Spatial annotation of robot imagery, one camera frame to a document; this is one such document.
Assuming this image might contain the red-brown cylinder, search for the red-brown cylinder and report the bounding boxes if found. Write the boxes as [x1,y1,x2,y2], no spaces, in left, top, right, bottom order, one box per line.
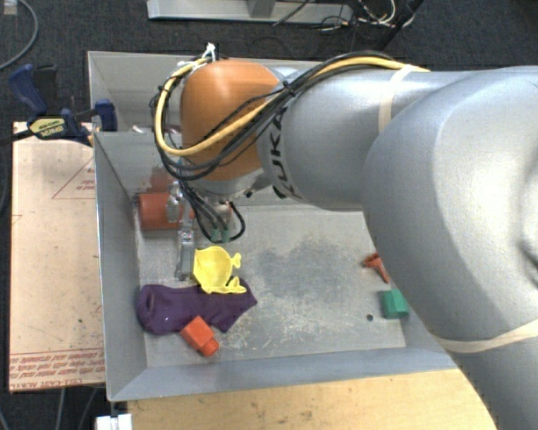
[136,190,196,232]

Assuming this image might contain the small orange tool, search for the small orange tool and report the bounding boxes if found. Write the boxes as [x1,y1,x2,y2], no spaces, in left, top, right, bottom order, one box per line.
[361,252,391,285]

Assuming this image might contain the brown cardboard board, red print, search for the brown cardboard board, red print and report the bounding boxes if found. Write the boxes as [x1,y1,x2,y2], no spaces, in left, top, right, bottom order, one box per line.
[8,121,107,393]

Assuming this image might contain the yellow plastic toy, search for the yellow plastic toy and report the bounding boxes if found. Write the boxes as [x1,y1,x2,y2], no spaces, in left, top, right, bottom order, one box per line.
[191,245,247,295]

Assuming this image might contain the green block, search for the green block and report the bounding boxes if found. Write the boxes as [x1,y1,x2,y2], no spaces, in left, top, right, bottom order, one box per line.
[380,288,411,320]

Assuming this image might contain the purple cloth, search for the purple cloth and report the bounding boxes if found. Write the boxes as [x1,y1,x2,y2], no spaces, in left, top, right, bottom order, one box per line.
[135,279,258,336]

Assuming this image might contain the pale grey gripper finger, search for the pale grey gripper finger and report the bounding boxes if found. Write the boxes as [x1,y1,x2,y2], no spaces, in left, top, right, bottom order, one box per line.
[174,239,187,282]
[185,234,197,279]

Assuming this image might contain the orange block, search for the orange block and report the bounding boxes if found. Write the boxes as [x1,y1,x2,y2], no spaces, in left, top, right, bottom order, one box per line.
[179,314,220,357]

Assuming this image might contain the grey metal bin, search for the grey metal bin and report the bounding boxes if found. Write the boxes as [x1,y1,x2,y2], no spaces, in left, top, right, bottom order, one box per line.
[87,50,459,403]

